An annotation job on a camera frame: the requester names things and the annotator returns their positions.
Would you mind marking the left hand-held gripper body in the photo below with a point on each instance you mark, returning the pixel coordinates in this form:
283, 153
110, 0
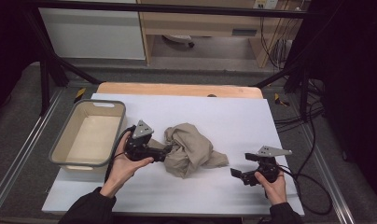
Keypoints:
139, 141

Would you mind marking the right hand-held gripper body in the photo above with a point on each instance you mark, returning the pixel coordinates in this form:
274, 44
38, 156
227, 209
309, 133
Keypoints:
269, 163

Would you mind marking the beige cloth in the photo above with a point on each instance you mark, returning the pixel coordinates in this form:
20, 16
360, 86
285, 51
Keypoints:
189, 149

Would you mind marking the beige basket with grey rim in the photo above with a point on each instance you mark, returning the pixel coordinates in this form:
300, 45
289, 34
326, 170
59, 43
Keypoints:
90, 137

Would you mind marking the person's right hand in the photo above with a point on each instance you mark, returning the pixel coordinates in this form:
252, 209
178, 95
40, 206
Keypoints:
275, 189

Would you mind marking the person's left hand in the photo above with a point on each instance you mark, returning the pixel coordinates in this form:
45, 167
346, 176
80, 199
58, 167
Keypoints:
124, 169

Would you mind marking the white board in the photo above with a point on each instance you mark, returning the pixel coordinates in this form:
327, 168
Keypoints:
224, 124

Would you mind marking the wooden table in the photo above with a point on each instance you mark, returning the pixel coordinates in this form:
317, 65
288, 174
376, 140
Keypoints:
177, 89

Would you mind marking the yellow and black clamp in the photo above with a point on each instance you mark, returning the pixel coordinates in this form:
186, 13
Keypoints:
80, 94
280, 100

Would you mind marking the white chair base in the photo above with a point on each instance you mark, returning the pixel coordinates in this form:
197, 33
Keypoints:
178, 39

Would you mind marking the white cabinet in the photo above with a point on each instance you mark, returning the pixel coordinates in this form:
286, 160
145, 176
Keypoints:
93, 34

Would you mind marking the black curtain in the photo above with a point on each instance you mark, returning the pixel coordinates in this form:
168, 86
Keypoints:
9, 46
354, 77

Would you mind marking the wooden desk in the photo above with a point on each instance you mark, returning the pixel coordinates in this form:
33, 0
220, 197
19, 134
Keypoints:
202, 23

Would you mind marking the white power strip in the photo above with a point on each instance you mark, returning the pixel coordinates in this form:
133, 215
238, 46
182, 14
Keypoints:
266, 3

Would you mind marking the aluminium rail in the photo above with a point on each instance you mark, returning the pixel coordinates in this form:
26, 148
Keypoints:
25, 146
329, 174

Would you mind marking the black metal frame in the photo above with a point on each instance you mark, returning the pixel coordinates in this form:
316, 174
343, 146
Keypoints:
177, 8

